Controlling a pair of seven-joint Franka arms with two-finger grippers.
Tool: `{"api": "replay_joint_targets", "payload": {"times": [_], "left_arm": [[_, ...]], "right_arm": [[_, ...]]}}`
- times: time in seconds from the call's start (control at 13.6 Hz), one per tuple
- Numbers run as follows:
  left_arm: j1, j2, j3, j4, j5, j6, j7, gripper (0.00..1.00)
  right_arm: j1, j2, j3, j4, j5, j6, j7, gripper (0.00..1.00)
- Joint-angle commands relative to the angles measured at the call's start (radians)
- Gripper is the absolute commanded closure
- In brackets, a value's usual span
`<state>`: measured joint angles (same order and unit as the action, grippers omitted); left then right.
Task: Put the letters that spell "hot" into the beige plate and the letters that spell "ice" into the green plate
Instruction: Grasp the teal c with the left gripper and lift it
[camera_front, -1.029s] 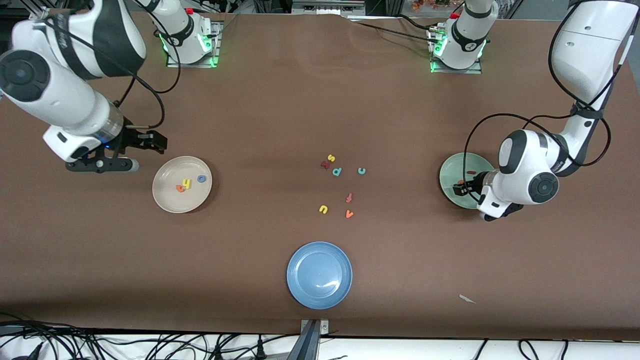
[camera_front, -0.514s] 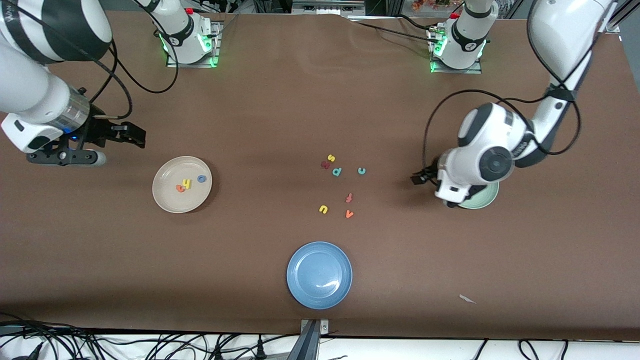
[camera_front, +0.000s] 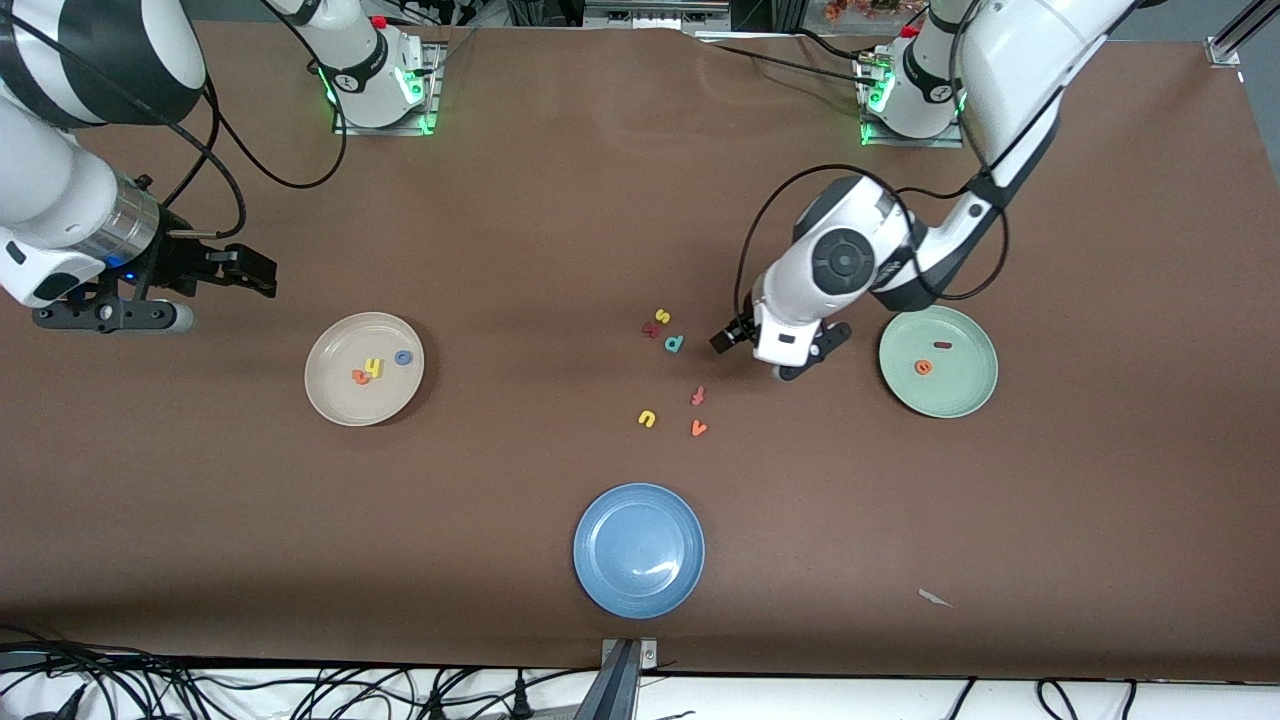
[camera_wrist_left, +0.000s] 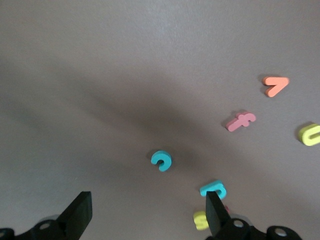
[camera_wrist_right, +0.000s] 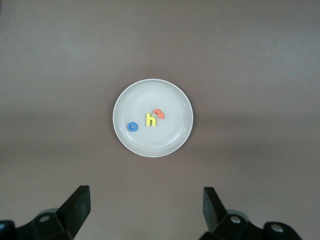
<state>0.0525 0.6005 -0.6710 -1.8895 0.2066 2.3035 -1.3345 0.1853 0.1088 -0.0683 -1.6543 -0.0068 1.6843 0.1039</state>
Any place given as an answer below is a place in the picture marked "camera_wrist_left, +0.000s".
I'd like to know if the yellow foam letter s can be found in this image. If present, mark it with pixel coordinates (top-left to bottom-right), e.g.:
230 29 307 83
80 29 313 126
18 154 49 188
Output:
192 210 210 231

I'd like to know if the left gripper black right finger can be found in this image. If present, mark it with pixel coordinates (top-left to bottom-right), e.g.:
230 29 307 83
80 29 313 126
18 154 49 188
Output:
205 191 232 237

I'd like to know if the teal foam letter p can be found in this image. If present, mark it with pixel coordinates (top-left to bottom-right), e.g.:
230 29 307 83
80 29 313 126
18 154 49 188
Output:
199 179 228 200

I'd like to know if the teal foam letter c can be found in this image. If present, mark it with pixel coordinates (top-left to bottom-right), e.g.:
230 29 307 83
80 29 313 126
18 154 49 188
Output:
150 149 174 173

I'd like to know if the brown table cover sheet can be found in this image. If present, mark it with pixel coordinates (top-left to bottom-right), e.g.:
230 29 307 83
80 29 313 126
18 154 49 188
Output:
0 0 320 240

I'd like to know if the pink foam letter f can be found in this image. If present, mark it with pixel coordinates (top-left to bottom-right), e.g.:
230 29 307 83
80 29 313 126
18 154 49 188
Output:
225 111 257 133

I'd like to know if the orange foam letter v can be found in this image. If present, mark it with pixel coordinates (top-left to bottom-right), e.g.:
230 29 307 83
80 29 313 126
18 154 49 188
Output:
261 76 290 98

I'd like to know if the yellow foam letter u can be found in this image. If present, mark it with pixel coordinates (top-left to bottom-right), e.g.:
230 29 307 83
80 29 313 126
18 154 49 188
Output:
297 122 320 147

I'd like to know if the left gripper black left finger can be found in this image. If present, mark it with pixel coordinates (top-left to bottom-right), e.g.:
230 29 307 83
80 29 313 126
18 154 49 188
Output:
56 191 93 240

